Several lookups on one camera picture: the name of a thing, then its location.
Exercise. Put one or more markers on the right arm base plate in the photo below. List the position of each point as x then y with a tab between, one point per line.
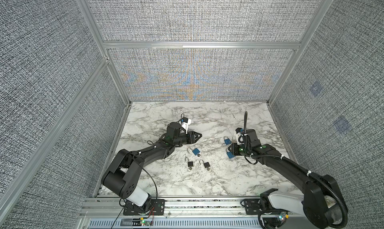
259	205

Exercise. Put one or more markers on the aluminium front rail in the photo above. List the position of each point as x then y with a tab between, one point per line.
172	212

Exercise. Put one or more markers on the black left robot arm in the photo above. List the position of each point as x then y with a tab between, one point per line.
123	174

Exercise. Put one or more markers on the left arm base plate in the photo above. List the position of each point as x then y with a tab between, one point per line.
153	206

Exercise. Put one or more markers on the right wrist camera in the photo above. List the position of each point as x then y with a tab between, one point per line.
239	135

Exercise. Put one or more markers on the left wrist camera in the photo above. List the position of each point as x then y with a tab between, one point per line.
185	123

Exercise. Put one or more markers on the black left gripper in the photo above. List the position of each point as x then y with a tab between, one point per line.
191	138

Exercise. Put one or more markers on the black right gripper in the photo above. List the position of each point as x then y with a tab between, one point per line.
233	150

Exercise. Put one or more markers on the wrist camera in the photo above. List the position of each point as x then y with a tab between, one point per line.
239	135
185	123

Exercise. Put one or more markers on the black padlock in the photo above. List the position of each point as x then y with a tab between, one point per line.
205	164
190	164

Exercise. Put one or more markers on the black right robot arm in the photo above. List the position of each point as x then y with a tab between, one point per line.
321	200

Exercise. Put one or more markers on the blue padlock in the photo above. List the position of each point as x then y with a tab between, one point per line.
230	154
194	151
227	140

